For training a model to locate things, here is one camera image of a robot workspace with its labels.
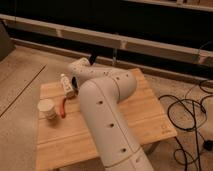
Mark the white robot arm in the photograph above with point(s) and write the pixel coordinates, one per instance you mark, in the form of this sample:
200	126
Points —
100	89

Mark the black table leg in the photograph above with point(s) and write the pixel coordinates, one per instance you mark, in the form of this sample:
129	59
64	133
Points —
93	57

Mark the small white bottle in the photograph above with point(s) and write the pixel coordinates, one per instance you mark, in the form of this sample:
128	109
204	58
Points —
68	90

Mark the white paper cup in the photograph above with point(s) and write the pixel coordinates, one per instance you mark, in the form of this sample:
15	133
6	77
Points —
47	107

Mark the wooden table board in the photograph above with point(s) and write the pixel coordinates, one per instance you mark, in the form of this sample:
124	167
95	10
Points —
67	141

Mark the dark box at left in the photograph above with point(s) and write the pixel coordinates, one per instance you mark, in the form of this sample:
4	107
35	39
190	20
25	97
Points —
6	44

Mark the grey wall rail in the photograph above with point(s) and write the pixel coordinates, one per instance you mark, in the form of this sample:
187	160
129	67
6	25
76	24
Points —
136	45

